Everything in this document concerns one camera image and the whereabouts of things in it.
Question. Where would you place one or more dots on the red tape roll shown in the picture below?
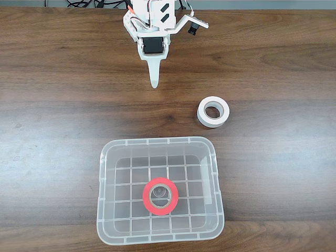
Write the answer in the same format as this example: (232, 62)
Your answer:
(147, 204)

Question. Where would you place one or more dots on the clear plastic box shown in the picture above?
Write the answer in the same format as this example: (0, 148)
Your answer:
(157, 141)

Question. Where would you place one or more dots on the white tape roll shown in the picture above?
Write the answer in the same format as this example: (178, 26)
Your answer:
(202, 118)

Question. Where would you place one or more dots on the black camera on white bracket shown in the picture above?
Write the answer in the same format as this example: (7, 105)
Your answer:
(194, 27)

